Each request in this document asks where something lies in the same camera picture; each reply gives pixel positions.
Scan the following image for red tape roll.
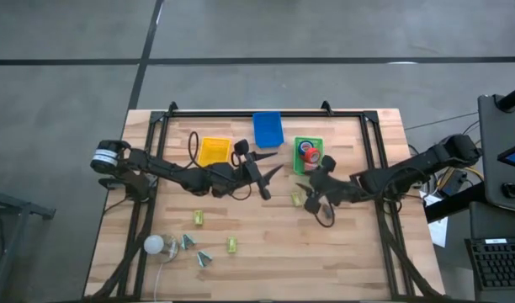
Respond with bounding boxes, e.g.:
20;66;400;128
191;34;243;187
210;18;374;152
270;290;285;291
303;146;322;165

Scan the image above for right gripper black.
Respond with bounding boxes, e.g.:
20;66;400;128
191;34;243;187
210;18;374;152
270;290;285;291
295;154;360;214

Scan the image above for black desk beam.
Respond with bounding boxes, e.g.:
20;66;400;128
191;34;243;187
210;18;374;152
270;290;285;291
423;180;488;224

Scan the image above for black keyboard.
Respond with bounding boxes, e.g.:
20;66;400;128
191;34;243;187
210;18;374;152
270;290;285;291
465;237;515;291

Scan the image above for white paper sheet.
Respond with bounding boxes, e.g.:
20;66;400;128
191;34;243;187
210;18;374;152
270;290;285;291
419;191;449;248

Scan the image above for blue tape roll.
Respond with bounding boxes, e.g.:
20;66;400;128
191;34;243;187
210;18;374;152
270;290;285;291
297;140;316;157

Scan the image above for black pole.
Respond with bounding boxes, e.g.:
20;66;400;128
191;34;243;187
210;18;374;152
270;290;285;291
495;82;515;114

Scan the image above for black floor cable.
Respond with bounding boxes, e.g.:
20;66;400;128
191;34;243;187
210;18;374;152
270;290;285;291
403;111;480;131

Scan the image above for yellow plastic basket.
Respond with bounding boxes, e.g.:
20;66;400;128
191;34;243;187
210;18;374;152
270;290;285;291
197;136;233;168

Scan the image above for green plastic basket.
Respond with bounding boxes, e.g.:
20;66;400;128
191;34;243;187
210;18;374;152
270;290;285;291
292;136;326;177

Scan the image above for white cable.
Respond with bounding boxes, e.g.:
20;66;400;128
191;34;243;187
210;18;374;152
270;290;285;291
153;261;164;302

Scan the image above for blue plastic basket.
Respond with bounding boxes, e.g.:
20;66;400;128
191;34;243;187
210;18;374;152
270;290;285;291
252;111;285;149

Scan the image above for black power box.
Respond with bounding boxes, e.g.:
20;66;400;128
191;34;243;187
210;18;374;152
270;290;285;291
440;167;469;197

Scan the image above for white ball lamp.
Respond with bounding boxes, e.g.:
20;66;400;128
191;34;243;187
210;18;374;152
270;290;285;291
143;235;165;255

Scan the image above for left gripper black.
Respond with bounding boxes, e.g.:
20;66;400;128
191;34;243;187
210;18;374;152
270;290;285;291
230;139;285;201

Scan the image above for black metal table frame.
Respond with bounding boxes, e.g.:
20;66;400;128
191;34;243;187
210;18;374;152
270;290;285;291
87;100;448;302

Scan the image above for grey metal stand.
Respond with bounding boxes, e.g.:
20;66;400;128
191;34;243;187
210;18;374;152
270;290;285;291
0;167;56;303

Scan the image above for clear round disc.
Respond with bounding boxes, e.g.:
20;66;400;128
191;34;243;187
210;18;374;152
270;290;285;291
158;234;181;264

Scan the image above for grey desk top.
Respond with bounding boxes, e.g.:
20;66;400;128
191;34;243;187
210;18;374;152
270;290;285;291
477;94;515;215

